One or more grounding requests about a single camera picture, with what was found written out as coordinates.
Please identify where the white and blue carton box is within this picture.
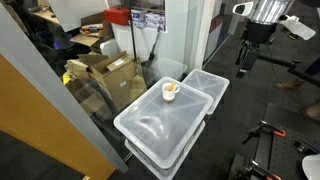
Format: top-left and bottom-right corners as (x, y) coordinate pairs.
(130, 8), (147, 29)

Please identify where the black-handled dustpan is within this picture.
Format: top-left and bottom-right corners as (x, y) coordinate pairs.
(143, 28), (189, 82)

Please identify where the straw broom with black handle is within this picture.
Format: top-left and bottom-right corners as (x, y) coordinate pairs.
(128, 0), (148, 102)

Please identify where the white and purple carton box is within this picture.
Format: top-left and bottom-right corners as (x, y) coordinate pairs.
(145, 11), (167, 32)

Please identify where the cardboard box with orange items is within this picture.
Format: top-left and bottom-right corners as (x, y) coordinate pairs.
(70, 12), (115, 54)

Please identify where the black clamp with orange handle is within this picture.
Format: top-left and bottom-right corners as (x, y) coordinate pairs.
(241, 120), (287, 145)
(233, 159), (283, 180)

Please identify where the front clear plastic bin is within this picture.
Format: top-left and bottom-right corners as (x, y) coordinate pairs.
(113, 76), (214, 170)

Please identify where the red box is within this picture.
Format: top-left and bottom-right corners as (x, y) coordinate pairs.
(103, 5), (131, 27)

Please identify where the white board panel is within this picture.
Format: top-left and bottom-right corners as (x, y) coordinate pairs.
(46, 0), (110, 33)

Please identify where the white ceramic mug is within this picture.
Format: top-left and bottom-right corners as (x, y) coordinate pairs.
(161, 82), (181, 103)

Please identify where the white rounded robot base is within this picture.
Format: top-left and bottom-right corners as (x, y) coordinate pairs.
(301, 153), (320, 180)

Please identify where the small clear plastic bin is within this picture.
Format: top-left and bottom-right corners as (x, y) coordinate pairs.
(181, 68), (231, 116)

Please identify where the small brown cardboard box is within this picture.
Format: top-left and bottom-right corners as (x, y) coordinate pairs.
(65, 78), (113, 122)

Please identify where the large open cardboard box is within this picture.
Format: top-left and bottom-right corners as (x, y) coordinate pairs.
(89, 50), (148, 112)

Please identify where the large clear plastic bin body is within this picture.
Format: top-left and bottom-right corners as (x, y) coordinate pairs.
(124, 120), (207, 180)

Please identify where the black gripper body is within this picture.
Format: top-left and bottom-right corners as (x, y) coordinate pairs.
(244, 21), (278, 47)

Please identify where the brown shoe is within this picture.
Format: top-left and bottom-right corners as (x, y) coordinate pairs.
(274, 78), (306, 91)
(301, 99), (320, 122)

